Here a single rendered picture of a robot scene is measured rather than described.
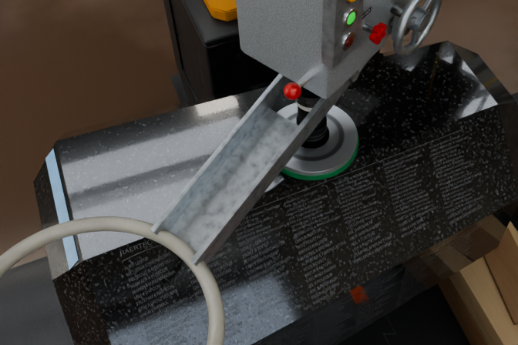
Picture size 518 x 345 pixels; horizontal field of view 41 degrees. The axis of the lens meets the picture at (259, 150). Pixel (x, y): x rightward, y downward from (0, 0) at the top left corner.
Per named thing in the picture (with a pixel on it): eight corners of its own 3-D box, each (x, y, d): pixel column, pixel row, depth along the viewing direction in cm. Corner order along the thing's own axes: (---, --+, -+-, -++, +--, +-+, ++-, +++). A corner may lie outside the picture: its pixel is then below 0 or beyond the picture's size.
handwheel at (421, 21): (398, 11, 142) (407, -51, 130) (439, 31, 138) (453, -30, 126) (354, 51, 135) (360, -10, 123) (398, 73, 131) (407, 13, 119)
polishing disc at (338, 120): (338, 95, 167) (338, 92, 166) (371, 162, 154) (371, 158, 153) (254, 115, 164) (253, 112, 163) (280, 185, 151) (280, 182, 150)
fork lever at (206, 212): (344, -12, 155) (341, -26, 151) (417, 24, 147) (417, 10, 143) (146, 227, 141) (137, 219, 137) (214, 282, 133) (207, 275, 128)
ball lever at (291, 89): (306, 74, 127) (306, 61, 125) (320, 82, 126) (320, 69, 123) (280, 98, 124) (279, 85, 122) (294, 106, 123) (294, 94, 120)
